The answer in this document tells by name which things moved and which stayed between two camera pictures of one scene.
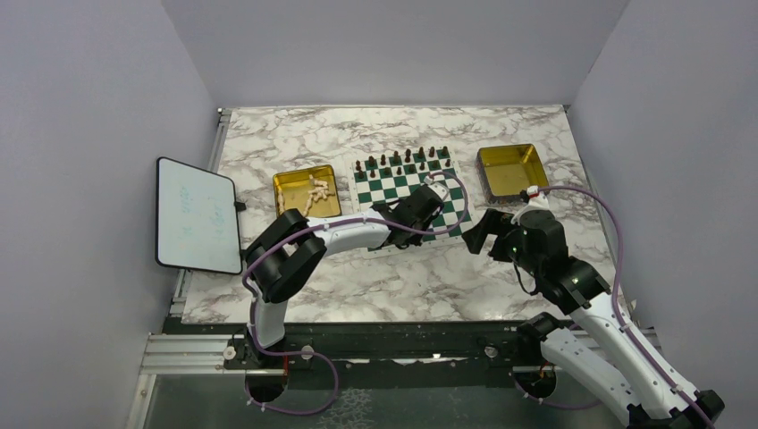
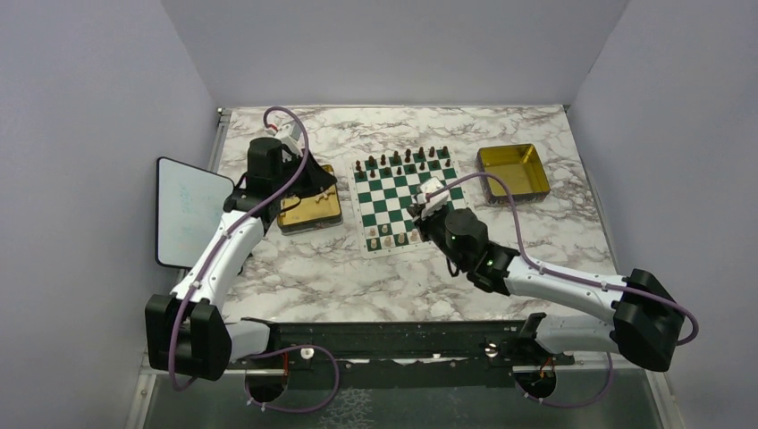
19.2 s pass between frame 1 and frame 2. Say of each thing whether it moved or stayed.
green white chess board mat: stayed
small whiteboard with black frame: stayed
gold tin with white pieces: stayed
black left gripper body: moved
